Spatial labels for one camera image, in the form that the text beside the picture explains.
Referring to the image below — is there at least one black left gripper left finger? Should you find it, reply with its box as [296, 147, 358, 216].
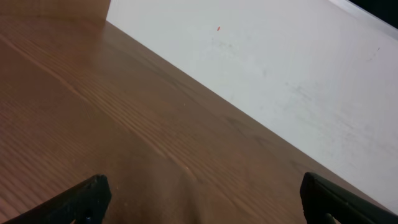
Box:
[4, 174, 111, 224]

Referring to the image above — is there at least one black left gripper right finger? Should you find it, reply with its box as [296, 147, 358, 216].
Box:
[300, 172, 397, 224]

